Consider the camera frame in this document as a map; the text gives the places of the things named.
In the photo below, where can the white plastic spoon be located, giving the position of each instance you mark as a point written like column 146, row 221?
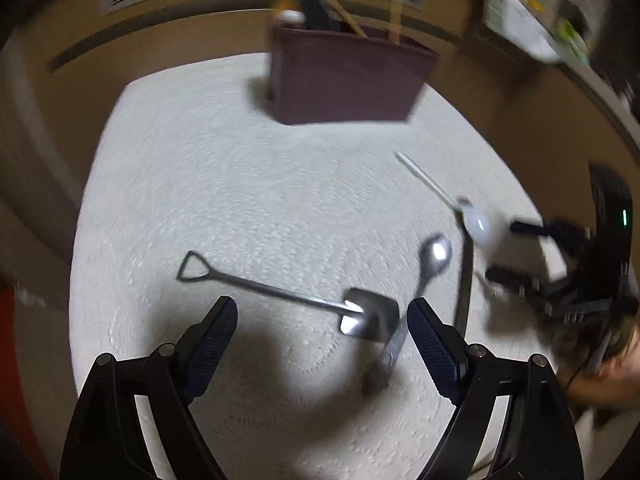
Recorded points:
column 476, row 224

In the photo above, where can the wooden spoon in holder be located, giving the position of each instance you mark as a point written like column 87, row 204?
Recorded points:
column 279, row 6

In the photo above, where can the white ball handle spoon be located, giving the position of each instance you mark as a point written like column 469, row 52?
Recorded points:
column 290, row 18

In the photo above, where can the silver metal spoon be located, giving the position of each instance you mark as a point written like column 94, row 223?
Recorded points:
column 434, row 257

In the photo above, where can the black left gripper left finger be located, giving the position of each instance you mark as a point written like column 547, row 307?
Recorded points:
column 105, row 438

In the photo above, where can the green white hanging cloth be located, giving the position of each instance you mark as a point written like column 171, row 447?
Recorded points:
column 510, row 20

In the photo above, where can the dark purple utensil holder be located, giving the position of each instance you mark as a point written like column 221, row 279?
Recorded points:
column 321, row 76

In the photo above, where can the white lace table mat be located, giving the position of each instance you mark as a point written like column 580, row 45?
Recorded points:
column 190, row 159

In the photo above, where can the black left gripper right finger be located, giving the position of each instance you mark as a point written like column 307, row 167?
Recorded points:
column 537, row 440

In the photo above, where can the shovel shaped metal spoon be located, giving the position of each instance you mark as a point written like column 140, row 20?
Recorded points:
column 363, row 314

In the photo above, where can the dark long handled spoon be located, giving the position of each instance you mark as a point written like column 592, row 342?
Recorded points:
column 461, row 314

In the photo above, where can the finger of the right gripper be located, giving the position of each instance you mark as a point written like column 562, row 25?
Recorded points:
column 532, row 228
column 523, row 284

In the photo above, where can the wooden chopstick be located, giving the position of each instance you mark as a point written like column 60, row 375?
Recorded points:
column 394, row 28
column 341, row 11

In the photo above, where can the blue plastic spoon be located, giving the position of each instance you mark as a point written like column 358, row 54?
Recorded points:
column 318, row 15

